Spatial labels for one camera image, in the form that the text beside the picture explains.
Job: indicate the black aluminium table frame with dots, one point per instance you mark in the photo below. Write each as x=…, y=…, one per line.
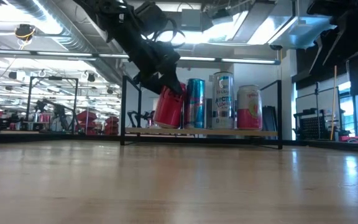
x=42, y=137

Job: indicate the long ceiling light bar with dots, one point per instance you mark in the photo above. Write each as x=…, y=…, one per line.
x=64, y=54

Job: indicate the blue and silver can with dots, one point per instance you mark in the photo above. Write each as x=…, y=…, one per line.
x=195, y=105

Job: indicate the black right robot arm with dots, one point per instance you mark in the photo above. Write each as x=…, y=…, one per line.
x=337, y=6

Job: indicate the red storage bin stack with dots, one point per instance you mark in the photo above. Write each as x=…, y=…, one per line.
x=87, y=119
x=112, y=124

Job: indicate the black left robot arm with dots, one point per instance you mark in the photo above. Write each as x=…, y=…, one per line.
x=117, y=25

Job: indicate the grey ceiling box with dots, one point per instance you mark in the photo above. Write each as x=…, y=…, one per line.
x=191, y=20

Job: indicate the black tripod stand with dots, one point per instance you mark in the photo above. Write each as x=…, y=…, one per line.
x=316, y=96

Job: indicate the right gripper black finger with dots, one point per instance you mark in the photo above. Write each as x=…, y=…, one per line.
x=316, y=53
x=334, y=46

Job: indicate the red beverage can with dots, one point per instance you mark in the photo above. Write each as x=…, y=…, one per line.
x=168, y=112

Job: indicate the tall silver beverage can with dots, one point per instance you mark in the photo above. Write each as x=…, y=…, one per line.
x=223, y=102

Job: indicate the black robot station frame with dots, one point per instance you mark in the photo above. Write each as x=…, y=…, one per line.
x=30, y=102

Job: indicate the silver ventilation duct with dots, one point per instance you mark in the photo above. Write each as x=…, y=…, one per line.
x=73, y=37

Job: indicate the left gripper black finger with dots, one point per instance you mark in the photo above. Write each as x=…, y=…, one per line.
x=152, y=82
x=174, y=82

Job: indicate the red plastic item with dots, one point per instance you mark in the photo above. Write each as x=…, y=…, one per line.
x=351, y=138

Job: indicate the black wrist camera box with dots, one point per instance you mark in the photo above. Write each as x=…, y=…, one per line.
x=151, y=17

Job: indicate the black-framed wooden shelf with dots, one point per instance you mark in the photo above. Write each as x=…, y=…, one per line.
x=197, y=132

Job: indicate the black background robot arms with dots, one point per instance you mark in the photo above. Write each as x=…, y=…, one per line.
x=59, y=112

